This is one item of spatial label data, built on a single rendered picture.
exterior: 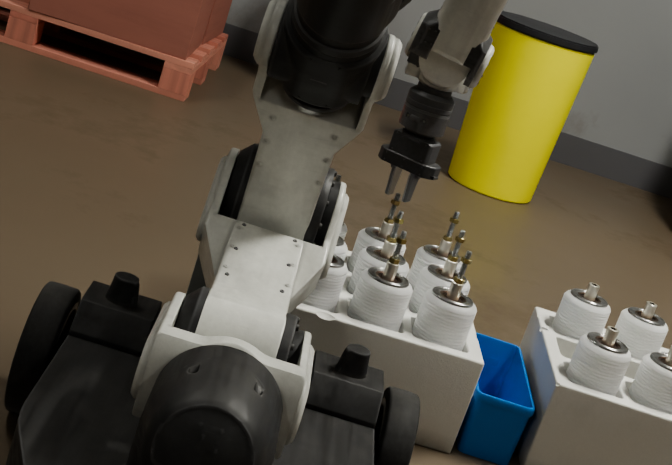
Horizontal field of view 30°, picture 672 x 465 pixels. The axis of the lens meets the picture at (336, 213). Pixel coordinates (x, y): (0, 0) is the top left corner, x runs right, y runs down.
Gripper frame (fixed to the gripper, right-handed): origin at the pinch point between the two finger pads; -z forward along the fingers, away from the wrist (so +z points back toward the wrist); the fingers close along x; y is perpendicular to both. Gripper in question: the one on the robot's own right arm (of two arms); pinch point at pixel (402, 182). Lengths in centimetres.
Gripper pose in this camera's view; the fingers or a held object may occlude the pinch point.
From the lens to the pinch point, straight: 237.0
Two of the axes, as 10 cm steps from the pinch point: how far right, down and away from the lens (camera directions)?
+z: 3.1, -9.1, -2.7
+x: 8.2, 4.0, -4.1
